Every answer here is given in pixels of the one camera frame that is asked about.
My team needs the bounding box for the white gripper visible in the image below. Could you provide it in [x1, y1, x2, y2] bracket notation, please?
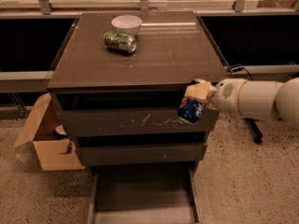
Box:
[184, 78, 248, 117]

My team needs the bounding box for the blue pepsi can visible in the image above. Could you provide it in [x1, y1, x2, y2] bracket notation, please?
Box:
[178, 94, 206, 124]

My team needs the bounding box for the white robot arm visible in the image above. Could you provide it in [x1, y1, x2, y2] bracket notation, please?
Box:
[185, 78, 299, 129]

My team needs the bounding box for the grey top drawer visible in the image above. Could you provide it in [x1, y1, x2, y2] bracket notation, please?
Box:
[56, 91, 219, 137]

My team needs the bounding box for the grey drawer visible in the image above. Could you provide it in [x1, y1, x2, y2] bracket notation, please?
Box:
[87, 162, 202, 224]
[76, 132, 207, 166]
[56, 91, 219, 137]

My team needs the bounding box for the grey drawer cabinet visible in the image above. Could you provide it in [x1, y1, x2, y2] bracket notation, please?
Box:
[46, 10, 233, 173]

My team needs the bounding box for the green soda can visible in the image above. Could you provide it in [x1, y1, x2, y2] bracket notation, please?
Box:
[104, 30, 136, 53]

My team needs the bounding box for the grey middle drawer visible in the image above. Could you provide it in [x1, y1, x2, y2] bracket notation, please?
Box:
[76, 132, 207, 166]

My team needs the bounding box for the grey bottom drawer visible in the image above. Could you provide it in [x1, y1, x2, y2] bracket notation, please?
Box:
[87, 162, 202, 224]

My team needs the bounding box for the black wheeled stand leg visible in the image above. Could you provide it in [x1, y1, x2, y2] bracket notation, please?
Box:
[246, 119, 263, 145]

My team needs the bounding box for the white bowl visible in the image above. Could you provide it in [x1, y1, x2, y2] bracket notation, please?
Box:
[111, 15, 142, 35]

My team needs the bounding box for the open cardboard box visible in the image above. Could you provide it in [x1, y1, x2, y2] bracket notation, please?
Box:
[14, 93, 85, 171]

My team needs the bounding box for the black cable with plug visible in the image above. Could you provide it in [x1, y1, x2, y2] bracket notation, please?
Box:
[227, 63, 255, 81]

